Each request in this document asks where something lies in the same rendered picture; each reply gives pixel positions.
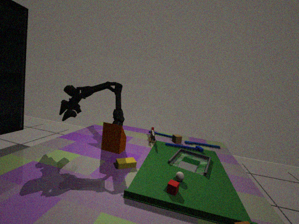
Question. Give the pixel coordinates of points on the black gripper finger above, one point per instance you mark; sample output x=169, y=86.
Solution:
x=62, y=109
x=65, y=116

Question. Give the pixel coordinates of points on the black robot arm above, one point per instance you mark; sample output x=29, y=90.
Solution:
x=87, y=91

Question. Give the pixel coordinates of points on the yellow rectangular block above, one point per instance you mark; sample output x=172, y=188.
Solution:
x=126, y=163

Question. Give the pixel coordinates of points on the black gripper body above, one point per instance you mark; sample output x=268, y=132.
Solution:
x=70, y=105

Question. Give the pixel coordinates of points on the blue golf putter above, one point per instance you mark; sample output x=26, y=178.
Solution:
x=198, y=148

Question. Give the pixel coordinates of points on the white ball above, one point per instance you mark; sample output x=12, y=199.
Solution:
x=180, y=176

